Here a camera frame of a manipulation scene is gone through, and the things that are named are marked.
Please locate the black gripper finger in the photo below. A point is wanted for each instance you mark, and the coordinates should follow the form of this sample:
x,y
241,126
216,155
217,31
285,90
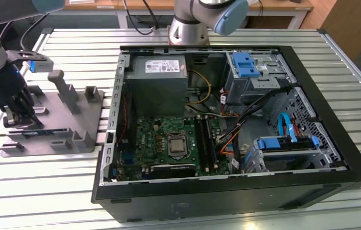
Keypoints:
x,y
35,115
10,122

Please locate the RAM stick with blue label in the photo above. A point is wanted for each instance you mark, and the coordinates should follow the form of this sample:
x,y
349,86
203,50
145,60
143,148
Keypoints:
x,y
39,132

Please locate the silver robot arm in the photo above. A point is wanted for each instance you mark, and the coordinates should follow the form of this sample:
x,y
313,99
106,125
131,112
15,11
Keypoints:
x,y
187,26

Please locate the grey parts rack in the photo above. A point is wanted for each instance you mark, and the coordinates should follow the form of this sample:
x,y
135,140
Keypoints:
x,y
55,119

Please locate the green motherboard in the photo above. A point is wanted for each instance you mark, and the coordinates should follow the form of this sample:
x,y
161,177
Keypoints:
x,y
149,143

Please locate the grey power supply unit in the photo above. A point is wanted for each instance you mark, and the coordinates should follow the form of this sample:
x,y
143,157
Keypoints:
x,y
155,95

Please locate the silver CPU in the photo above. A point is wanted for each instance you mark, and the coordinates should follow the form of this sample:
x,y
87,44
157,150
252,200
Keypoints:
x,y
177,145

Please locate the black graphics card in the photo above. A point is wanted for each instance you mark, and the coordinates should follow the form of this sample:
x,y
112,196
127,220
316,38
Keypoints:
x,y
171,170

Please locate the black PC case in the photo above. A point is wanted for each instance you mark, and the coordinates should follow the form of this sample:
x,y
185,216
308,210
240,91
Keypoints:
x,y
199,198

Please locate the blue drive latch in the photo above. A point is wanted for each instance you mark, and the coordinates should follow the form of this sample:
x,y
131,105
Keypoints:
x,y
245,64

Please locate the grey drive cage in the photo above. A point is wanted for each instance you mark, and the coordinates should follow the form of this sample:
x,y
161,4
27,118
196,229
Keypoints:
x,y
263,86

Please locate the grey disk bay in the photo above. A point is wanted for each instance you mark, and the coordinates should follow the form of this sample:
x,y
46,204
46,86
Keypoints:
x,y
295,153

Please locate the wooden desk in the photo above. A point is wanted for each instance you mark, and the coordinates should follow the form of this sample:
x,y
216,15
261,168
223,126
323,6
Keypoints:
x,y
283,7

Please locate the brown wooden cabinet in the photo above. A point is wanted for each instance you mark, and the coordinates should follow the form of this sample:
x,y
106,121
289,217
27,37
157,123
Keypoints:
x,y
352,24

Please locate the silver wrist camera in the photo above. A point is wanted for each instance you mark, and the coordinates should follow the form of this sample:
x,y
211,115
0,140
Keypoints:
x,y
44,65

